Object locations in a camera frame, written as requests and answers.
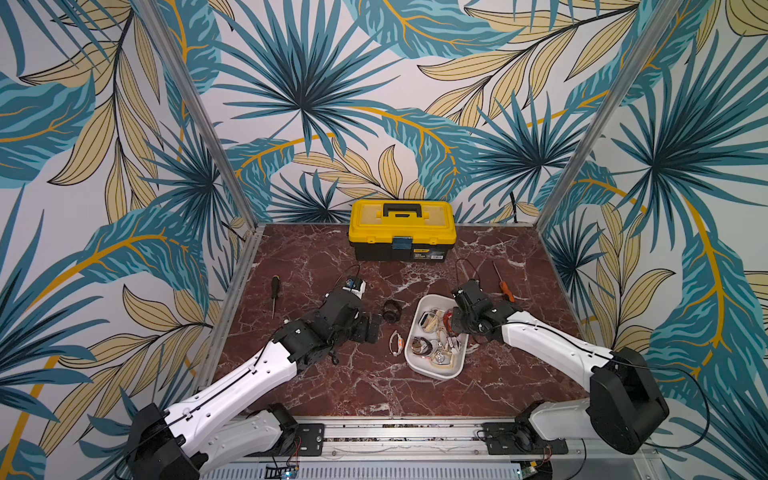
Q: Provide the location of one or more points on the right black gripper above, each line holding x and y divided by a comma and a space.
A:
459, 313

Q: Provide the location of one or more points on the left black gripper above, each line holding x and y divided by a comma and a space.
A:
362, 335

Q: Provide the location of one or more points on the red transparent watch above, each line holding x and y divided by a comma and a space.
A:
447, 320

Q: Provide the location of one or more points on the black round watch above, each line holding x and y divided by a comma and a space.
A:
391, 311

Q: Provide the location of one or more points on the beige square watch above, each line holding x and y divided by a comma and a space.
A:
431, 320

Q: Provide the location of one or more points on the white plastic storage tray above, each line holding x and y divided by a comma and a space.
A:
433, 347

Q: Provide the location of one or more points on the beige looped watch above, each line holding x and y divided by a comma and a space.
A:
442, 358

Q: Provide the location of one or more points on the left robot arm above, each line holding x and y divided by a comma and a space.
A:
200, 434

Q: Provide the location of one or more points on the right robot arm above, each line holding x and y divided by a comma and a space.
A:
624, 406

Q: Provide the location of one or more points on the black yellow screwdriver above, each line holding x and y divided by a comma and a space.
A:
275, 286

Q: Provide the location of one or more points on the yellow black toolbox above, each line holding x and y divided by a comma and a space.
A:
402, 230

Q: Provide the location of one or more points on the orange handle screwdriver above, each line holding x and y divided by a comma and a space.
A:
503, 286

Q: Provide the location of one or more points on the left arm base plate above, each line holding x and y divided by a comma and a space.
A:
299, 439

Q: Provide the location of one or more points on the aluminium front rail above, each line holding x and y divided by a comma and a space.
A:
435, 448

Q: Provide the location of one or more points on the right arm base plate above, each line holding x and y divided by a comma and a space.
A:
518, 437

